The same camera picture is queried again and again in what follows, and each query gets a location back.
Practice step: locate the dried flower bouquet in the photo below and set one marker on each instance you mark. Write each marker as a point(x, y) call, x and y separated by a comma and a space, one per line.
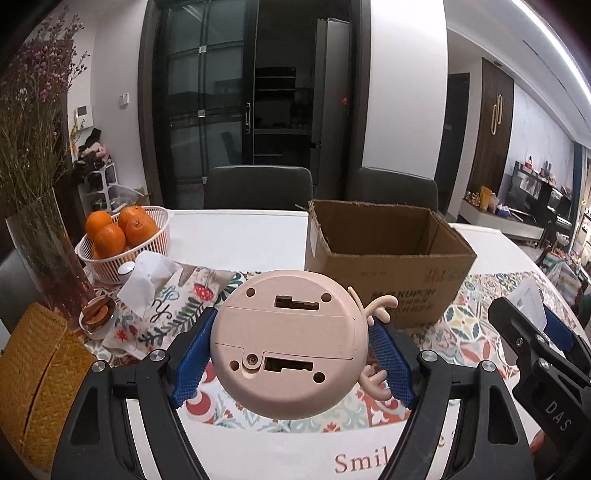
point(32, 115)

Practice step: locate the dark grey dining chair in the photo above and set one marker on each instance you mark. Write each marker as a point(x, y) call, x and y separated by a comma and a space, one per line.
point(395, 189)
point(258, 189)

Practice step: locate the white shoe rack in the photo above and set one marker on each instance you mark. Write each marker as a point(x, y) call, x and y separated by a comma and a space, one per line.
point(99, 189)

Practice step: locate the dark kitchen cabinet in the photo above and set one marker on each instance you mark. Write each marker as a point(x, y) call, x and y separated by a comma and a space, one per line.
point(281, 115)

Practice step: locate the dark slatted wood panel door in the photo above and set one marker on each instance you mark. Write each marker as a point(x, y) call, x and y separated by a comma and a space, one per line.
point(491, 138)

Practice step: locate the white television cabinet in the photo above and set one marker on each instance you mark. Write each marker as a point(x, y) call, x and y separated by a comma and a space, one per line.
point(498, 221)

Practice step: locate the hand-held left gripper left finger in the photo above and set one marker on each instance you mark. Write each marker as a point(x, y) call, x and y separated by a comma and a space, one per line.
point(191, 364)

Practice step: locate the plaid fabric chair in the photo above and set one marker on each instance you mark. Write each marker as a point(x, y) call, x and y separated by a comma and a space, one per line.
point(558, 277)

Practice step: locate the clear plastic storage bin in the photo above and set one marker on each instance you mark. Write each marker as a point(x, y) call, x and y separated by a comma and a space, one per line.
point(124, 196)

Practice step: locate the white plastic fruit basket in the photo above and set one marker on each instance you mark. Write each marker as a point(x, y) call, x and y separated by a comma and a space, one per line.
point(147, 258)

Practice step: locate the brown cardboard box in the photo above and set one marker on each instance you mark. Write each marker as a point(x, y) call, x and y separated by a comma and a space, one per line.
point(392, 281)

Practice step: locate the small bowl with snacks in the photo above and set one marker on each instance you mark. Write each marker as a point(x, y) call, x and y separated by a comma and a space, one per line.
point(97, 318)

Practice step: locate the dark interior door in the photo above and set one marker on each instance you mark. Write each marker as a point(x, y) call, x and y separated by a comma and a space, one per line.
point(452, 134)

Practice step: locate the flat screen television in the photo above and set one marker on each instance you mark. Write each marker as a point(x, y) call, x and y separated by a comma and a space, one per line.
point(528, 189)

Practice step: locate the dark framed glass sliding door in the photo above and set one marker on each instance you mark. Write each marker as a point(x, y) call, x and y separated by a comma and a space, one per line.
point(203, 92)

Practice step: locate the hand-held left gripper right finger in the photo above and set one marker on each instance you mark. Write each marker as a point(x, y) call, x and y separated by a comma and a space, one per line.
point(392, 364)

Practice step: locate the small white round cap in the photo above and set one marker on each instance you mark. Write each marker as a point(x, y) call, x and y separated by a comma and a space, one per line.
point(125, 269)

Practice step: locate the yellow woven box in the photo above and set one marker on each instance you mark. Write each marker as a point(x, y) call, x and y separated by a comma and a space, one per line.
point(37, 383)

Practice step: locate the white wall intercom panel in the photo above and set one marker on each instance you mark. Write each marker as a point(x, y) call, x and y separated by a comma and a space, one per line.
point(83, 115)

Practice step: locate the grey tall refrigerator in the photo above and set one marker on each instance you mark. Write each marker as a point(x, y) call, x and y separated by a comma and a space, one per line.
point(330, 115)

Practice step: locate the pile of plush toys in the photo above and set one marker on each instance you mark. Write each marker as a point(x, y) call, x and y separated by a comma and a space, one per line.
point(92, 152)

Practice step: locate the orange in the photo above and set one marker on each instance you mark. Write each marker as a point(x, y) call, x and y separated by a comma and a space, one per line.
point(98, 221)
point(110, 240)
point(141, 229)
point(129, 213)
point(96, 254)

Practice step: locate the clear glass vase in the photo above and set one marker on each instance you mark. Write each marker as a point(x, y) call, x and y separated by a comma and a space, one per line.
point(46, 258)

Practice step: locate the white card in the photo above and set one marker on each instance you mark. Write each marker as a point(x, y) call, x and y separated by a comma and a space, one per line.
point(528, 297)

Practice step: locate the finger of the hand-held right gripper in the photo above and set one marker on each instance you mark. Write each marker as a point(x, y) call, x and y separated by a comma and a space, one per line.
point(561, 332)
point(515, 327)

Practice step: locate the pink round antlered device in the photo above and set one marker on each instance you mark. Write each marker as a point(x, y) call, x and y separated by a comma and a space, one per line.
point(286, 341)

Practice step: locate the floral tissue pack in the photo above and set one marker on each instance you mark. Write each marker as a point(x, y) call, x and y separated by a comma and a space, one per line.
point(157, 318)

